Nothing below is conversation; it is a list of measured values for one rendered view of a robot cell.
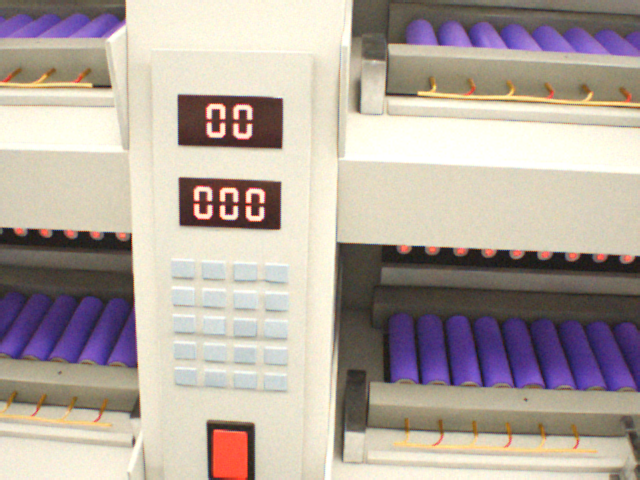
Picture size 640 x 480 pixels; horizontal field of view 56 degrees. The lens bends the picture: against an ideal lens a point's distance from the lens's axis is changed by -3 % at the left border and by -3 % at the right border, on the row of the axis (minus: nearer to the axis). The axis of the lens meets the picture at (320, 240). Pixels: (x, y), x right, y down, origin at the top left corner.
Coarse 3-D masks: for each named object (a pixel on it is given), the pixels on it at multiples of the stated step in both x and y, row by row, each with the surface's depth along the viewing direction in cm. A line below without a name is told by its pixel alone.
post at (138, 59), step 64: (128, 0) 26; (192, 0) 26; (256, 0) 26; (320, 0) 26; (128, 64) 27; (320, 64) 26; (320, 128) 27; (320, 192) 27; (320, 256) 28; (320, 320) 29; (320, 384) 30; (320, 448) 31
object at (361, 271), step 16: (368, 0) 44; (384, 0) 44; (368, 16) 44; (384, 16) 44; (368, 32) 45; (384, 32) 45; (352, 256) 49; (368, 256) 49; (112, 272) 50; (128, 272) 50; (352, 272) 49; (368, 272) 49; (352, 288) 49; (368, 288) 49; (432, 288) 49; (448, 288) 49; (464, 288) 49; (352, 304) 50; (368, 304) 50
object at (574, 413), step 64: (384, 256) 45; (448, 256) 45; (512, 256) 44; (576, 256) 44; (384, 320) 45; (448, 320) 44; (512, 320) 44; (576, 320) 44; (384, 384) 38; (448, 384) 39; (512, 384) 39; (576, 384) 40; (384, 448) 37; (448, 448) 36; (512, 448) 36; (576, 448) 37
